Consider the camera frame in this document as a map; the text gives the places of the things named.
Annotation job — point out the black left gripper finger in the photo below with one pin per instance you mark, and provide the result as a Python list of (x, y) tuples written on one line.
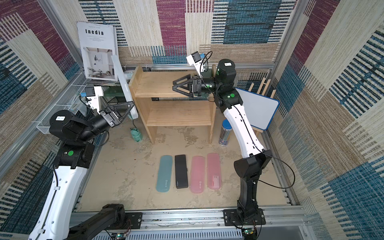
[(128, 107), (116, 106)]

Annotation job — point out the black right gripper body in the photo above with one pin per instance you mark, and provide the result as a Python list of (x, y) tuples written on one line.
[(194, 87)]

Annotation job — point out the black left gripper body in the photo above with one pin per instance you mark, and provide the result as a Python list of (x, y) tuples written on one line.
[(107, 119)]

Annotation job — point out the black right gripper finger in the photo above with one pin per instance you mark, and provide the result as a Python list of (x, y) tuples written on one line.
[(184, 81), (183, 90)]

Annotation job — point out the translucent white pencil case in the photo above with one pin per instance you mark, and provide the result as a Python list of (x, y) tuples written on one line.
[(121, 77)]

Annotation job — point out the black pencil case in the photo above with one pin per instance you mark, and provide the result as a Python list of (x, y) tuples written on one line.
[(181, 172)]

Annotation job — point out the light teal pencil case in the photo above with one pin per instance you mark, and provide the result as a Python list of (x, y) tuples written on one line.
[(164, 174)]

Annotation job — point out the pink pencil case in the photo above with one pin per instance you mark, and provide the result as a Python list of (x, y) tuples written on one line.
[(198, 168), (214, 177)]

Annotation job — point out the dark green pencil case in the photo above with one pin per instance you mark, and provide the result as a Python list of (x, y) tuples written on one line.
[(204, 93)]

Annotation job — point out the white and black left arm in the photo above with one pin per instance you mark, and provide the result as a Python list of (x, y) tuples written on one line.
[(69, 169)]

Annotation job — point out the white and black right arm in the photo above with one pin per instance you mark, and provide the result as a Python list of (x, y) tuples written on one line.
[(228, 99)]

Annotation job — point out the wooden two-tier shelf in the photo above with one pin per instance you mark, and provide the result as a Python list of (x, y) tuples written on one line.
[(160, 106)]

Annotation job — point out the blue-lid pencil canister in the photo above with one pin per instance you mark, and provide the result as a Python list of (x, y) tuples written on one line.
[(225, 133)]

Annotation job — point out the green tray on rack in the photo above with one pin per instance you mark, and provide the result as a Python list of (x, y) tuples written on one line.
[(116, 91)]

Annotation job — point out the teal giraffe desk lamp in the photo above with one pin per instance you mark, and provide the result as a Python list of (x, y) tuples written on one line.
[(135, 132)]

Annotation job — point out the small whiteboard on easel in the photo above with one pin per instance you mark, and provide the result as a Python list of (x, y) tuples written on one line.
[(259, 108)]

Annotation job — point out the Inedia magazine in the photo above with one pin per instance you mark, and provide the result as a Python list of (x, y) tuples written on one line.
[(98, 43)]

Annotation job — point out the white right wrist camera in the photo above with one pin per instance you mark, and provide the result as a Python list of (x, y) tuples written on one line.
[(196, 60)]

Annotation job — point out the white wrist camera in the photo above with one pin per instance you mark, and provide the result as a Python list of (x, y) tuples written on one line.
[(92, 96), (196, 60)]

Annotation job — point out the black wire mesh rack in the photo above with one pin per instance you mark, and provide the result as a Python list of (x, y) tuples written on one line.
[(116, 100)]

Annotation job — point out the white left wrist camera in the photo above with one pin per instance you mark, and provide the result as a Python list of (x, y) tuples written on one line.
[(92, 96)]

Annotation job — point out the white wire basket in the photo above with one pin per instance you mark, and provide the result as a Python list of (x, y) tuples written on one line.
[(68, 100)]

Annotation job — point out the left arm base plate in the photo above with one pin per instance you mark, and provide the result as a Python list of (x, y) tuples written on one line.
[(133, 220)]

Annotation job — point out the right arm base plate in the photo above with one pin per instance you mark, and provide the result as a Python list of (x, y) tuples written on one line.
[(233, 218)]

